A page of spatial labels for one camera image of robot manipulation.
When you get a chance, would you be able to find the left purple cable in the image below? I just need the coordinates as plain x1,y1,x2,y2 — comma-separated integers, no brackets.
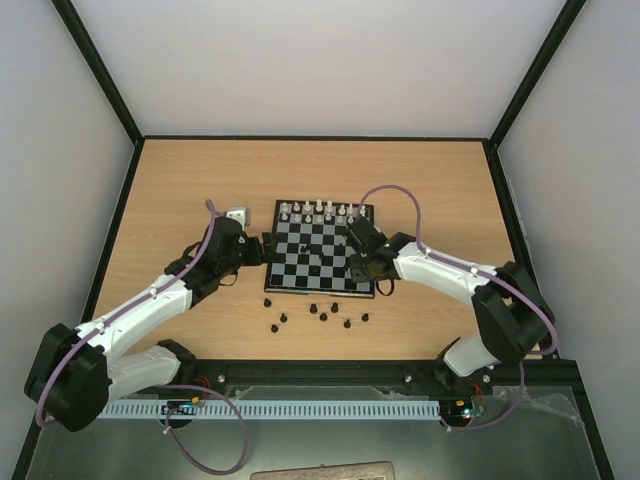
32,198,249,475

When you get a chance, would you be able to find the controller circuit board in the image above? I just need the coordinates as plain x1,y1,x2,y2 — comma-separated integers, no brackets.
159,396,206,416
440,397,487,420

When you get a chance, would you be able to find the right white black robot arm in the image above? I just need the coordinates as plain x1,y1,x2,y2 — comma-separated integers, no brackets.
346,226,558,393

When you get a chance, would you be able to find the black white chess board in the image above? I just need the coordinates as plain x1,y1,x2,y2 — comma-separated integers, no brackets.
264,199,375,298

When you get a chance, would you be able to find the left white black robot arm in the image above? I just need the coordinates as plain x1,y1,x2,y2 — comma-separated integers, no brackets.
24,217,273,432

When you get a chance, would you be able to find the light blue slotted cable duct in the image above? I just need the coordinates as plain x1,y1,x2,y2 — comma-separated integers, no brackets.
99,399,441,421

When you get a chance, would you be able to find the black aluminium mounting rail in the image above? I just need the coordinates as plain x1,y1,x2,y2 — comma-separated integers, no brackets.
189,357,581,396

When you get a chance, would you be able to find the right controller circuit board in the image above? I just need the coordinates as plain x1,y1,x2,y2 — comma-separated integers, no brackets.
440,397,487,420

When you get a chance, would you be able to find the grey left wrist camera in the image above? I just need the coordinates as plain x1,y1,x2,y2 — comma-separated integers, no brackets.
225,206,251,230

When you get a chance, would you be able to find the black cage frame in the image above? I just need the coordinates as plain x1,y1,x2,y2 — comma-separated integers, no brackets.
9,0,616,480

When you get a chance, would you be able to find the left controller circuit board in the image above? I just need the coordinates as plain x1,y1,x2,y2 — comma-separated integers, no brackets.
159,396,206,416

